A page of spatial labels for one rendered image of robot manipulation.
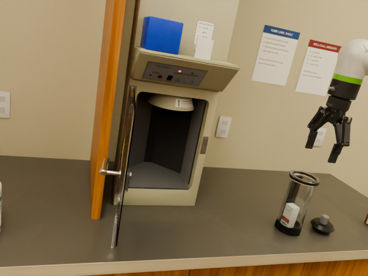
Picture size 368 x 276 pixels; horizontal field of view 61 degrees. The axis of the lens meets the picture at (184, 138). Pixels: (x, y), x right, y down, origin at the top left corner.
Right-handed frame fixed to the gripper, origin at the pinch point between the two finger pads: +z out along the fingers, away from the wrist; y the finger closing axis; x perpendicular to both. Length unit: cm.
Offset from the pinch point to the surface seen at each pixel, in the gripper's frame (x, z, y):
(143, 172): -57, 26, -27
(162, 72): -62, -18, -9
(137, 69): -69, -18, -9
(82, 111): -83, 12, -58
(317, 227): 6.4, 29.4, 5.6
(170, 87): -56, -13, -15
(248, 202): -11.1, 32.9, -17.2
